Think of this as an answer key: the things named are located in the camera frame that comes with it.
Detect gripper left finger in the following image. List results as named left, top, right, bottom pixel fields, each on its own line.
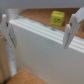
left=0, top=13, right=18, bottom=49

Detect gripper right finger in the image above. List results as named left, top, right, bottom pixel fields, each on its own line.
left=62, top=7, right=84, bottom=50

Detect white cabinet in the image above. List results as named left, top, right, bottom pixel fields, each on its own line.
left=4, top=7, right=84, bottom=84

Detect yellow block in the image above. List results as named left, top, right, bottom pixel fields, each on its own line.
left=50, top=10, right=66, bottom=27

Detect white sliding door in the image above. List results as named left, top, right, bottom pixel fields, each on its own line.
left=8, top=20, right=84, bottom=84

